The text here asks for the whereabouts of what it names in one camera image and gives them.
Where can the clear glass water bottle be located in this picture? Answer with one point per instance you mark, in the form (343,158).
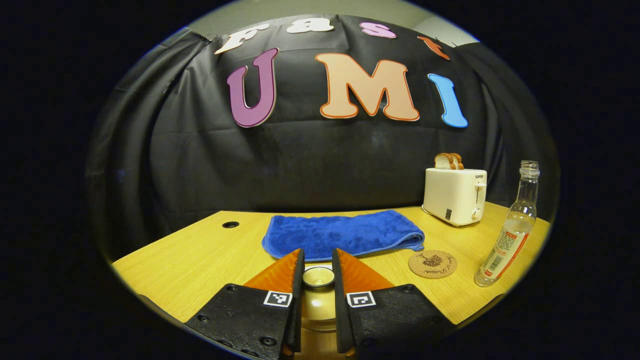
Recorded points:
(507,245)

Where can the beige teacup lid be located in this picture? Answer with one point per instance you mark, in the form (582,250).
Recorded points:
(318,300)

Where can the toasted bread slice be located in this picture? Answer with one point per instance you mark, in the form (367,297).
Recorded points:
(442,161)
(458,161)

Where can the round cork coaster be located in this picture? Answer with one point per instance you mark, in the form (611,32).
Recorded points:
(432,264)

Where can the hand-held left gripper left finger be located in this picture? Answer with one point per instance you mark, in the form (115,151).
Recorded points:
(297,310)

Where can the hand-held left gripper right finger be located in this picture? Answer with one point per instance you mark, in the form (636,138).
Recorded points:
(341,310)

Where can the white toaster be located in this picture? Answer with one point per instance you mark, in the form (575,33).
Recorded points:
(452,197)

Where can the blue towel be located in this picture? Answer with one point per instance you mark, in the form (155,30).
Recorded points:
(345,232)

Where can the black backdrop cloth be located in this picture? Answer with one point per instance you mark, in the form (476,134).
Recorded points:
(300,165)

